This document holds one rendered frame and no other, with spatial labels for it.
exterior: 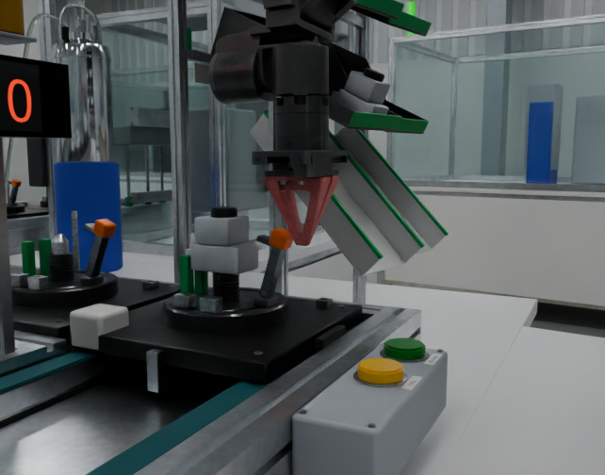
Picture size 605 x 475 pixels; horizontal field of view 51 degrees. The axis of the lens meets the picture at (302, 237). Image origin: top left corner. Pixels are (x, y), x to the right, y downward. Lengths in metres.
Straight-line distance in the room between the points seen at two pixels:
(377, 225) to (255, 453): 0.59
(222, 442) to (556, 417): 0.44
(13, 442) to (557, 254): 4.18
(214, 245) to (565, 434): 0.43
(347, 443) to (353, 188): 0.59
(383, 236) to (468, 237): 3.74
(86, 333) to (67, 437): 0.14
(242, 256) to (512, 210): 3.98
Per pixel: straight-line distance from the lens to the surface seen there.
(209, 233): 0.71
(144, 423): 0.61
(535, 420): 0.79
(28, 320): 0.78
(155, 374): 0.64
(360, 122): 0.88
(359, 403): 0.52
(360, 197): 1.01
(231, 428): 0.48
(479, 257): 4.71
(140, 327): 0.71
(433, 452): 0.68
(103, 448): 0.57
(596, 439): 0.76
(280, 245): 0.67
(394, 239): 0.98
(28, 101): 0.64
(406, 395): 0.54
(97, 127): 1.63
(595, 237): 4.51
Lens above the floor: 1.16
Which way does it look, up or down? 8 degrees down
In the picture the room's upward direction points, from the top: straight up
